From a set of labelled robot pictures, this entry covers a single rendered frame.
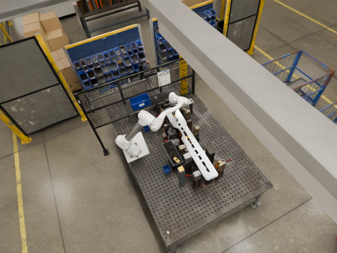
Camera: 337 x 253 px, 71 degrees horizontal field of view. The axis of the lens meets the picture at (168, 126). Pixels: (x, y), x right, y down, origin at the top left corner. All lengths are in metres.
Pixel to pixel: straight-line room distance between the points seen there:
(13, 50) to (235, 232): 4.28
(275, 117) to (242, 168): 2.97
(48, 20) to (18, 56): 2.81
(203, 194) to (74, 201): 2.24
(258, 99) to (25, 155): 5.07
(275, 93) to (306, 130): 0.12
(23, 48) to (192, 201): 3.37
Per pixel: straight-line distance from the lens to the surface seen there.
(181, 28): 0.89
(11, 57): 4.45
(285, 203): 4.29
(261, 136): 0.67
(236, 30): 5.97
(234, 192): 3.38
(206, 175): 3.10
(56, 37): 6.85
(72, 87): 5.95
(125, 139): 3.28
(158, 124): 2.97
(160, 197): 3.33
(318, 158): 0.57
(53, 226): 4.44
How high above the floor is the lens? 3.77
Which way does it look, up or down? 52 degrees down
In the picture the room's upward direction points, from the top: 7 degrees counter-clockwise
